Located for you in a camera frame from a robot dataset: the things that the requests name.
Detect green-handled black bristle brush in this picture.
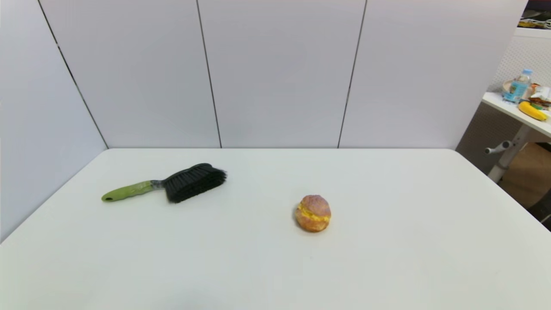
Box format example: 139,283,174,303
101,163,227,204

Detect cream puff bread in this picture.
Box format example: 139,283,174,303
295,195,332,233

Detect white side table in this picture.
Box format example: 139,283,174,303
482,91,551,183

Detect beige plate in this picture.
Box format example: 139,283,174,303
502,79,535,100

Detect clear plastic water bottle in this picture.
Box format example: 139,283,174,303
504,69,533,104

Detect brown cardboard box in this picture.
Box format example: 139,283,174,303
499,142,551,209

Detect yellow banana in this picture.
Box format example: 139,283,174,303
518,101,548,121

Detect white perforated partition panel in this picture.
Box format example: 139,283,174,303
455,28,551,173

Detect colourful snack packets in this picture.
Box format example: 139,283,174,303
529,84,551,111

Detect yellow and black shelf clutter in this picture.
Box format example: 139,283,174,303
519,0,551,30

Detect grey table crank handle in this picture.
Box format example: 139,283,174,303
485,140,515,155

